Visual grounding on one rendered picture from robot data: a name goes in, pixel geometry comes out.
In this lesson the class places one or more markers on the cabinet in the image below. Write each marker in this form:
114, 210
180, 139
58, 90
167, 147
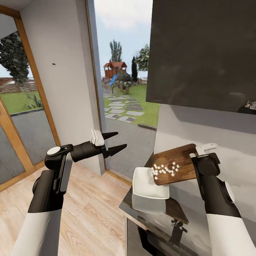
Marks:
202, 54

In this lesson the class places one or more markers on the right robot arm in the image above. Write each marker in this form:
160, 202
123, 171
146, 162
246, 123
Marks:
228, 234

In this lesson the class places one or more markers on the cutting board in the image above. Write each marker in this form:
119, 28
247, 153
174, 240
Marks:
176, 160

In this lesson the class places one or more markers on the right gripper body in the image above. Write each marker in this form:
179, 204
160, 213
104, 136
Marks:
214, 155

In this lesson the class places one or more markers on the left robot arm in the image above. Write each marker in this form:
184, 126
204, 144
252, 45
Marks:
39, 235

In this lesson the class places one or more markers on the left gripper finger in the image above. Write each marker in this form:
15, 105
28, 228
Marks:
108, 135
113, 150

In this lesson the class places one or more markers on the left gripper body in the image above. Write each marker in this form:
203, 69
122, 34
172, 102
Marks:
90, 150

